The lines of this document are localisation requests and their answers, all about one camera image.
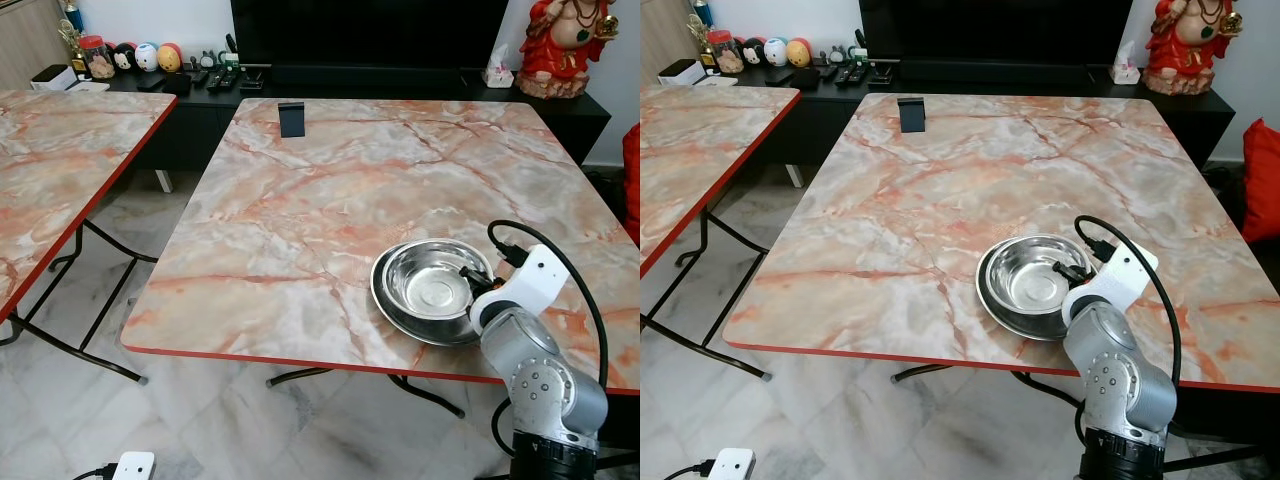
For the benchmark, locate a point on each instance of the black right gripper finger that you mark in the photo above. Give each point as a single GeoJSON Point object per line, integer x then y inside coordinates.
{"type": "Point", "coordinates": [470, 271]}
{"type": "Point", "coordinates": [1064, 266]}

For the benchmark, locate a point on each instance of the stainless steel bowl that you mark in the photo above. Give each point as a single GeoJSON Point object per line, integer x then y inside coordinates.
{"type": "Point", "coordinates": [1025, 280]}
{"type": "Point", "coordinates": [430, 285]}

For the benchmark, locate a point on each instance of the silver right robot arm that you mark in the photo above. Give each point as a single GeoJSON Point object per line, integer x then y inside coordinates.
{"type": "Point", "coordinates": [1125, 375]}
{"type": "Point", "coordinates": [540, 380]}

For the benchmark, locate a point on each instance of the stainless steel plate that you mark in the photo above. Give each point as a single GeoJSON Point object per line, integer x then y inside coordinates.
{"type": "Point", "coordinates": [420, 332]}
{"type": "Point", "coordinates": [1010, 325]}

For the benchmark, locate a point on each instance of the red cushion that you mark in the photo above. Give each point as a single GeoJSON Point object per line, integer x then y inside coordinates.
{"type": "Point", "coordinates": [632, 185]}
{"type": "Point", "coordinates": [1262, 180]}

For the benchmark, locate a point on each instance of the white tissue box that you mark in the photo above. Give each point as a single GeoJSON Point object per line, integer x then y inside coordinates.
{"type": "Point", "coordinates": [499, 72]}
{"type": "Point", "coordinates": [1125, 68]}

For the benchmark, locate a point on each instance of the black phone stand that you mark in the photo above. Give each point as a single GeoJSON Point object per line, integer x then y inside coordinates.
{"type": "Point", "coordinates": [291, 120]}
{"type": "Point", "coordinates": [912, 115]}

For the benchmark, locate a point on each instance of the red robed statue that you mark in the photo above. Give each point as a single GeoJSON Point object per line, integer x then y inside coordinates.
{"type": "Point", "coordinates": [560, 50]}
{"type": "Point", "coordinates": [1195, 45]}

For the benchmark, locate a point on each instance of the black television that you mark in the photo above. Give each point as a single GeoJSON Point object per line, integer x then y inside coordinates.
{"type": "Point", "coordinates": [1000, 30]}
{"type": "Point", "coordinates": [370, 35]}

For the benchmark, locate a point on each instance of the black remote control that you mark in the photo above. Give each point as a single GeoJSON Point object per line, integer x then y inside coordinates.
{"type": "Point", "coordinates": [222, 78]}
{"type": "Point", "coordinates": [852, 73]}

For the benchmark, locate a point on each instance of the small white box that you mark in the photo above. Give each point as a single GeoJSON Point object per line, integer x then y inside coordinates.
{"type": "Point", "coordinates": [682, 72]}
{"type": "Point", "coordinates": [55, 77]}

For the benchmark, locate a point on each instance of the light wooden cabinet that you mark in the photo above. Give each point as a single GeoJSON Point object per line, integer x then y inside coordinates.
{"type": "Point", "coordinates": [25, 40]}
{"type": "Point", "coordinates": [665, 35]}

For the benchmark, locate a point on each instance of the clear jar with red lid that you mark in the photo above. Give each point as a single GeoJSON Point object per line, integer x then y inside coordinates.
{"type": "Point", "coordinates": [97, 60]}
{"type": "Point", "coordinates": [725, 55]}

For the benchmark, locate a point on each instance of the gold trophy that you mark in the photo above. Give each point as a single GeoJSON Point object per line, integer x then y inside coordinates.
{"type": "Point", "coordinates": [698, 25]}
{"type": "Point", "coordinates": [70, 30]}

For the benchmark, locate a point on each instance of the yellow egg-shaped figure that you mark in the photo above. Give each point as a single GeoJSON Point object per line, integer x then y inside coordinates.
{"type": "Point", "coordinates": [798, 54]}
{"type": "Point", "coordinates": [170, 58]}

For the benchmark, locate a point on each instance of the white egg-shaped figure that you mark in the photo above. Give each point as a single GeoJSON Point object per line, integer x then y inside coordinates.
{"type": "Point", "coordinates": [147, 58]}
{"type": "Point", "coordinates": [775, 54]}

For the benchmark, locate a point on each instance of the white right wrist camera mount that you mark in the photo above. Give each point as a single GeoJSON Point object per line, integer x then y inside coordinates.
{"type": "Point", "coordinates": [530, 280]}
{"type": "Point", "coordinates": [1120, 275]}

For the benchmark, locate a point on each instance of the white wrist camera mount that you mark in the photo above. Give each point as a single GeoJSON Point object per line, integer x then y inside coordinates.
{"type": "Point", "coordinates": [134, 468]}
{"type": "Point", "coordinates": [734, 465]}
{"type": "Point", "coordinates": [1120, 275]}
{"type": "Point", "coordinates": [530, 280]}

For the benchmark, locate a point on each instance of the black metal table frame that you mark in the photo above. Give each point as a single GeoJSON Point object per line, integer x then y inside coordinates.
{"type": "Point", "coordinates": [85, 260]}
{"type": "Point", "coordinates": [705, 250]}
{"type": "Point", "coordinates": [425, 392]}
{"type": "Point", "coordinates": [1040, 385]}

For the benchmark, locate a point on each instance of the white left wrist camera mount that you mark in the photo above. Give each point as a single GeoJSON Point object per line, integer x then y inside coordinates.
{"type": "Point", "coordinates": [734, 465]}
{"type": "Point", "coordinates": [134, 468]}

